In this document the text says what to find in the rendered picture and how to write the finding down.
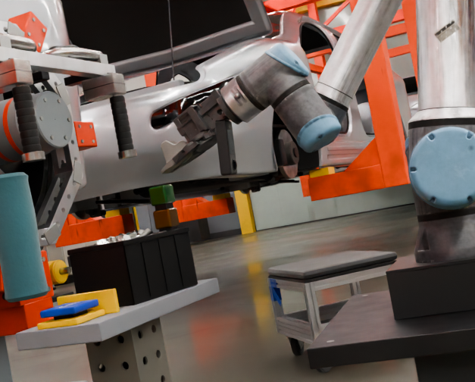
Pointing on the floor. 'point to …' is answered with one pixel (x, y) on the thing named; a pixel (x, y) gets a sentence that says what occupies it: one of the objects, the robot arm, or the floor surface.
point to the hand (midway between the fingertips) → (168, 172)
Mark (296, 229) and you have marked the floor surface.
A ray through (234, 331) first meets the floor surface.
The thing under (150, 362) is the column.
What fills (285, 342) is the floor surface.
